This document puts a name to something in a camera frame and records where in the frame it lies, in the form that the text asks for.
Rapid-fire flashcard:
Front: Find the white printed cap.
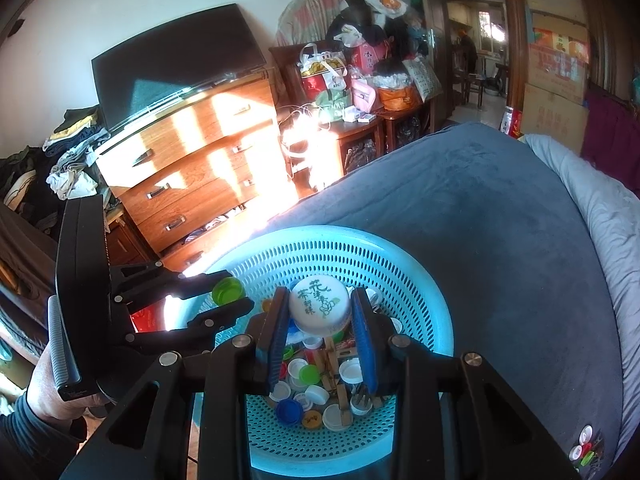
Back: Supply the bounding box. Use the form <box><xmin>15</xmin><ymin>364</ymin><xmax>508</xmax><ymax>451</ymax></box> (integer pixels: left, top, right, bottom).
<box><xmin>578</xmin><ymin>425</ymin><xmax>593</xmax><ymax>446</ymax></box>

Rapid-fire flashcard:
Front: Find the magenta garment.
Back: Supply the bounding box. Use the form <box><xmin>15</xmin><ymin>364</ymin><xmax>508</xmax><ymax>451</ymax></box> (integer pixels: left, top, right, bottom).
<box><xmin>580</xmin><ymin>86</ymin><xmax>640</xmax><ymax>196</ymax></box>

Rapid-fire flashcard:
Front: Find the light blue quilt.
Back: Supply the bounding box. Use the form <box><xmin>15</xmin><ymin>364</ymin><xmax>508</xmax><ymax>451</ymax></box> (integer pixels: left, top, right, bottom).
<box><xmin>524</xmin><ymin>134</ymin><xmax>640</xmax><ymax>455</ymax></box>

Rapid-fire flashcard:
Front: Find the wooden drawer dresser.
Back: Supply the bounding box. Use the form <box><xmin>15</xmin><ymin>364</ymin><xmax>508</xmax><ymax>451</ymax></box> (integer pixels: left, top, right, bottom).
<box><xmin>96</xmin><ymin>70</ymin><xmax>298</xmax><ymax>271</ymax></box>

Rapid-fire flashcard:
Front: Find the white printed large lid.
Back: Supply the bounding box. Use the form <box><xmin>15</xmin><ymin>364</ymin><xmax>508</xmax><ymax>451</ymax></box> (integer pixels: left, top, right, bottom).
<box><xmin>288</xmin><ymin>275</ymin><xmax>350</xmax><ymax>337</ymax></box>

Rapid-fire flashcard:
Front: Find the black television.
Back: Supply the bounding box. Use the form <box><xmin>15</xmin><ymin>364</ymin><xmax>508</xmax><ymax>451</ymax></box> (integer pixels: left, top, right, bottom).
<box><xmin>91</xmin><ymin>3</ymin><xmax>266</xmax><ymax>132</ymax></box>

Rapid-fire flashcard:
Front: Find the person left hand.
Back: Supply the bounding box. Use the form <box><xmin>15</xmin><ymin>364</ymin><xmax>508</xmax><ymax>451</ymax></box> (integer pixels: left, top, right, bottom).
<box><xmin>26</xmin><ymin>344</ymin><xmax>108</xmax><ymax>430</ymax></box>

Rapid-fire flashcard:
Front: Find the cardboard boxes stack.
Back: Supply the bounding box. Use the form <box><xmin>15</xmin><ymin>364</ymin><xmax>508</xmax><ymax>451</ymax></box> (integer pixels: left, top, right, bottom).
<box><xmin>521</xmin><ymin>0</ymin><xmax>590</xmax><ymax>154</ymax></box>

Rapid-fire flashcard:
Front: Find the dark blue bed sheet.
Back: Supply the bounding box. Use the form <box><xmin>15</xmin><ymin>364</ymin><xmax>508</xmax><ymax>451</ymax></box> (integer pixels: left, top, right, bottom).
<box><xmin>268</xmin><ymin>124</ymin><xmax>623</xmax><ymax>479</ymax></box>

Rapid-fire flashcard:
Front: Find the green cap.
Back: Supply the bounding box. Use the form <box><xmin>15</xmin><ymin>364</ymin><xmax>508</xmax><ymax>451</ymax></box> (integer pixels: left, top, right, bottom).
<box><xmin>210</xmin><ymin>276</ymin><xmax>246</xmax><ymax>307</ymax></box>
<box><xmin>579</xmin><ymin>451</ymin><xmax>596</xmax><ymax>467</ymax></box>

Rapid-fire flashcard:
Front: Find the green cap top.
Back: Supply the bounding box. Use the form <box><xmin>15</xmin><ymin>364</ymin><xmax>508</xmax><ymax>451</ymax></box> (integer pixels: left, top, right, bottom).
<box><xmin>579</xmin><ymin>451</ymin><xmax>596</xmax><ymax>467</ymax></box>

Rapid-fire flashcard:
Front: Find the blue plastic basket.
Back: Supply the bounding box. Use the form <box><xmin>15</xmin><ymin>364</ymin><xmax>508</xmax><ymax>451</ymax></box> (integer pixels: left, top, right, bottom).
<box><xmin>192</xmin><ymin>224</ymin><xmax>456</xmax><ymax>478</ymax></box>

